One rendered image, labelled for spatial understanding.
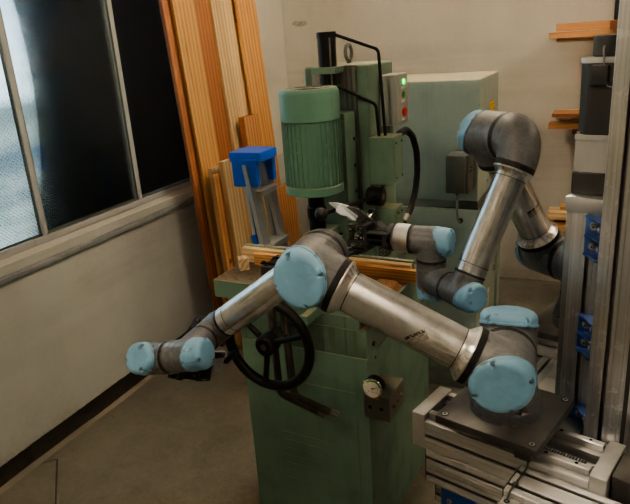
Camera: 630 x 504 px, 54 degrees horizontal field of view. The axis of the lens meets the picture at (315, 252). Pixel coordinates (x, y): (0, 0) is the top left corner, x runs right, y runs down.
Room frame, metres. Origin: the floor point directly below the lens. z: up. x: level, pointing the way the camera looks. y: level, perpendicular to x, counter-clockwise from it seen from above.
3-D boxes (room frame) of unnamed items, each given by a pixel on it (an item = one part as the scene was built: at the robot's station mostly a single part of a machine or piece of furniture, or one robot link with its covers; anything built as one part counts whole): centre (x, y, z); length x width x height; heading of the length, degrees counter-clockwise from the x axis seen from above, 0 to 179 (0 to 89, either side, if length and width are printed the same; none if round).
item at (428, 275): (1.49, -0.30, 1.00); 0.11 x 0.08 x 0.11; 24
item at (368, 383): (1.55, -0.14, 0.65); 0.06 x 0.04 x 0.08; 61
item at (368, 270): (1.83, -0.07, 0.92); 0.62 x 0.02 x 0.04; 61
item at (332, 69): (1.99, -0.08, 1.54); 0.08 x 0.08 x 0.17; 61
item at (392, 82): (2.08, -0.29, 1.40); 0.10 x 0.06 x 0.16; 151
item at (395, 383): (1.61, -0.18, 0.58); 0.12 x 0.08 x 0.08; 151
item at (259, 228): (2.75, 0.19, 0.58); 0.27 x 0.25 x 1.16; 65
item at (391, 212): (1.95, -0.24, 1.02); 0.09 x 0.07 x 0.12; 61
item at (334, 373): (1.97, -0.07, 0.36); 0.58 x 0.45 x 0.71; 151
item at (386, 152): (1.98, -0.25, 1.23); 0.09 x 0.08 x 0.15; 151
